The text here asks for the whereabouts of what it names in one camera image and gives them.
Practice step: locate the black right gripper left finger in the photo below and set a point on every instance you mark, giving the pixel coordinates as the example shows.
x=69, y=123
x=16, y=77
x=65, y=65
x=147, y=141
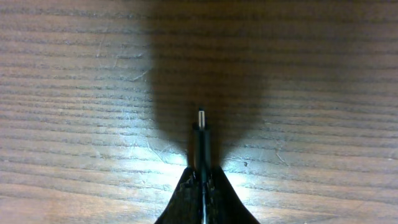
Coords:
x=184, y=204

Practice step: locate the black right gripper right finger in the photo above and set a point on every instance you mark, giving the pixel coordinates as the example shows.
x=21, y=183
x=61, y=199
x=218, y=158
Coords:
x=224, y=206

